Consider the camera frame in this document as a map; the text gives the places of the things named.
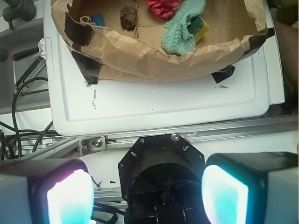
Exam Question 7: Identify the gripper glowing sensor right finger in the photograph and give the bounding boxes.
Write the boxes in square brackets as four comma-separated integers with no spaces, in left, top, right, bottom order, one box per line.
[201,152,299,224]

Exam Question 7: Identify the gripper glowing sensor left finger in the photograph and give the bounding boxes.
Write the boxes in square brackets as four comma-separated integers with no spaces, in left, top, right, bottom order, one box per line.
[0,159,94,224]

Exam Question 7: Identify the brown rough rock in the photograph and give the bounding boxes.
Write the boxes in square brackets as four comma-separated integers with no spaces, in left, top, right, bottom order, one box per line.
[120,5,138,30]

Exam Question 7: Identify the white plastic bin lid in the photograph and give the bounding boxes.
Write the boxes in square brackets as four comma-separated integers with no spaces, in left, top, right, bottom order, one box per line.
[44,1,285,136]

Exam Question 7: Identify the grey plastic tray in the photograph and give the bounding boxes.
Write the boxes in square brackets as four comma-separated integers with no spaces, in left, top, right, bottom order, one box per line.
[0,19,50,114]

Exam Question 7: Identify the black tape piece lower right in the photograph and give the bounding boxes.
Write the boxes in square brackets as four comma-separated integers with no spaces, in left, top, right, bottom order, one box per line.
[211,65,235,84]

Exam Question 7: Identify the black tape piece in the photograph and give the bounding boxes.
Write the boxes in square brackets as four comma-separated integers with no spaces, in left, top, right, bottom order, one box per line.
[71,51,102,84]
[211,65,235,84]

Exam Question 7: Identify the black tape piece lower left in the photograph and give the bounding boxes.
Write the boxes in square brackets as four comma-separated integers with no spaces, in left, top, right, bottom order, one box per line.
[71,51,102,84]

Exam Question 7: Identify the black tape strip right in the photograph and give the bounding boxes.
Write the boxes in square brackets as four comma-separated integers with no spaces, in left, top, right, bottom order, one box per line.
[240,28,275,60]

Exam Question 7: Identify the black tape strip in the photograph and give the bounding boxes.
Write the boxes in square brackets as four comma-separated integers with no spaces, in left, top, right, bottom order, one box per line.
[64,13,95,46]
[240,28,275,60]

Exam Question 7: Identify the black tape strip left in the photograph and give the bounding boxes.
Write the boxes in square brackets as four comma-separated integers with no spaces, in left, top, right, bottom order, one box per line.
[64,13,95,46]

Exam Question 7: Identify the teal knitted cloth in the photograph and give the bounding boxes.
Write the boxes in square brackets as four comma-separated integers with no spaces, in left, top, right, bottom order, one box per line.
[161,0,206,55]

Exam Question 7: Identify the yellow green sponge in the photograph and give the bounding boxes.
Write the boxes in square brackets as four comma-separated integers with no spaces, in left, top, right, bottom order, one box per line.
[187,16,210,44]

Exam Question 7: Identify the brown paper lining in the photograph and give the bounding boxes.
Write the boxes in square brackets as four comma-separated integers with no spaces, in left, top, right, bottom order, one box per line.
[50,0,268,82]

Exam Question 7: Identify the blue flat object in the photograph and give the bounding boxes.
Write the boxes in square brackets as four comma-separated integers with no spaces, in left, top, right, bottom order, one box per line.
[91,14,105,27]

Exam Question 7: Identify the crumpled red paper ball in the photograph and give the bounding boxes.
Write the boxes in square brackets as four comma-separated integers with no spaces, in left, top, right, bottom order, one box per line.
[146,0,179,19]

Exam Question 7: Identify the aluminium profile rail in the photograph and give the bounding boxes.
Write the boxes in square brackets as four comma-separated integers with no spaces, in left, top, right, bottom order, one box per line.
[23,114,299,163]

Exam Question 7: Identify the black cable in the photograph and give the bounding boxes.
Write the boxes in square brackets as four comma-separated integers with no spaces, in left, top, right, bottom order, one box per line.
[0,77,59,161]

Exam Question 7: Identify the metal corner bracket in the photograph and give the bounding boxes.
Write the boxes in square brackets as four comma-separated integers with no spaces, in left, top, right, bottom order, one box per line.
[78,135,107,156]

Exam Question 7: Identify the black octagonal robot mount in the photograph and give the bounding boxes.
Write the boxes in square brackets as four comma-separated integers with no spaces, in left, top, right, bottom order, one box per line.
[118,133,208,224]

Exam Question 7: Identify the red handled tool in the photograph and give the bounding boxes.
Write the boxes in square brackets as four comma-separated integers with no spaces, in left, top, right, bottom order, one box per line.
[11,47,39,61]

